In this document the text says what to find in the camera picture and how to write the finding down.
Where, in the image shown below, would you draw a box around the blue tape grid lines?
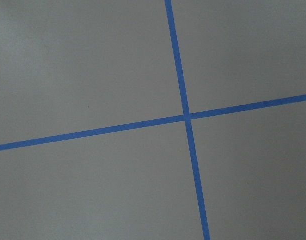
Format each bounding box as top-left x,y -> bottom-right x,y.
0,0 -> 306,240

